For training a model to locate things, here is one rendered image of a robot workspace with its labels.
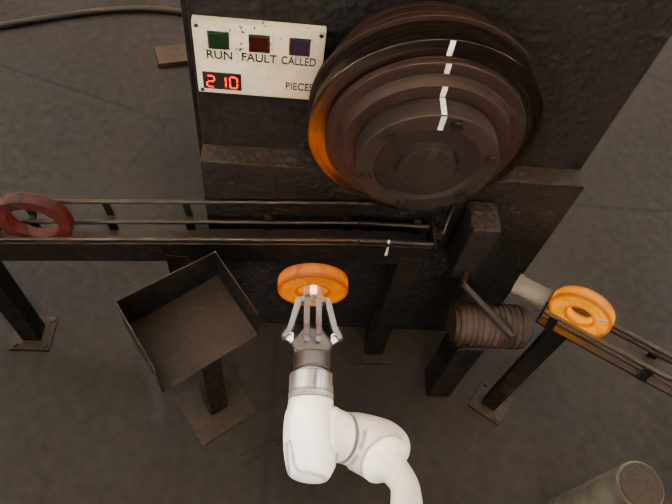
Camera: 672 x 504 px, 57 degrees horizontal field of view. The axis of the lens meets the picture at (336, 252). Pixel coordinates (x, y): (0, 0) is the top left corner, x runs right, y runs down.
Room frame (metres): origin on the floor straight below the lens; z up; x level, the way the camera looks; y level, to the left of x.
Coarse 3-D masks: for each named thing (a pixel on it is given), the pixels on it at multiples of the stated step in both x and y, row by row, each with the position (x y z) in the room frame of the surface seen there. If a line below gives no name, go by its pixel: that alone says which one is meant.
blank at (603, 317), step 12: (564, 288) 0.84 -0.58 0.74; (576, 288) 0.83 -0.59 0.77; (552, 300) 0.83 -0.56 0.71; (564, 300) 0.82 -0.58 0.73; (576, 300) 0.81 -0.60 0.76; (588, 300) 0.80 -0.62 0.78; (600, 300) 0.80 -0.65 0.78; (552, 312) 0.82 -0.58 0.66; (564, 312) 0.81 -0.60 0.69; (588, 312) 0.79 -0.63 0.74; (600, 312) 0.78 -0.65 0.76; (612, 312) 0.79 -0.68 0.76; (576, 324) 0.79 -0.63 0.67; (588, 324) 0.78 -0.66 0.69; (600, 324) 0.77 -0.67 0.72; (612, 324) 0.77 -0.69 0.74; (600, 336) 0.76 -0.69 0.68
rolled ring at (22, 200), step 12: (24, 192) 0.81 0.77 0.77; (0, 204) 0.77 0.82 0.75; (12, 204) 0.77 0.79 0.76; (24, 204) 0.78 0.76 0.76; (36, 204) 0.78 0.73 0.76; (48, 204) 0.80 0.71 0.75; (60, 204) 0.82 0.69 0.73; (0, 216) 0.77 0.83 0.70; (12, 216) 0.79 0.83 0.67; (48, 216) 0.79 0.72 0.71; (60, 216) 0.79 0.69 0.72; (72, 216) 0.82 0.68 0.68; (12, 228) 0.77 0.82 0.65; (24, 228) 0.79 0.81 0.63; (36, 228) 0.80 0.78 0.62; (48, 228) 0.81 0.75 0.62; (60, 228) 0.79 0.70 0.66; (72, 228) 0.80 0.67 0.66
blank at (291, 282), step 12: (300, 264) 0.67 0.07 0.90; (312, 264) 0.68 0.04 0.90; (324, 264) 0.68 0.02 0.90; (288, 276) 0.65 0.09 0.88; (300, 276) 0.65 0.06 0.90; (312, 276) 0.65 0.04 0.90; (324, 276) 0.66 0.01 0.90; (336, 276) 0.67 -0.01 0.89; (288, 288) 0.65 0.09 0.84; (300, 288) 0.67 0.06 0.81; (324, 288) 0.68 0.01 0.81; (336, 288) 0.66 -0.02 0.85; (288, 300) 0.65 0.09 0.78; (312, 300) 0.66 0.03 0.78; (336, 300) 0.67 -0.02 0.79
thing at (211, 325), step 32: (160, 288) 0.66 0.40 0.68; (192, 288) 0.72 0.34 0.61; (224, 288) 0.74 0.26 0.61; (128, 320) 0.60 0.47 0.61; (160, 320) 0.62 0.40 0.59; (192, 320) 0.63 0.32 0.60; (224, 320) 0.65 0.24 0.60; (256, 320) 0.63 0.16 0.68; (160, 352) 0.54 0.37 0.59; (192, 352) 0.55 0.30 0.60; (224, 352) 0.57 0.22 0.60; (160, 384) 0.45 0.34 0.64; (192, 384) 0.67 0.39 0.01; (224, 384) 0.62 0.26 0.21; (192, 416) 0.57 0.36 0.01; (224, 416) 0.59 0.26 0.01
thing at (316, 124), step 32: (384, 32) 0.94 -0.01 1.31; (416, 32) 0.92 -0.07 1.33; (448, 32) 0.93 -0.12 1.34; (480, 32) 0.96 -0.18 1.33; (352, 64) 0.87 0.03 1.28; (384, 64) 0.88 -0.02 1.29; (512, 64) 0.92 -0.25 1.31; (320, 96) 0.87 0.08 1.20; (320, 128) 0.87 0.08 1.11; (320, 160) 0.87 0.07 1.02; (512, 160) 0.93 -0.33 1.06
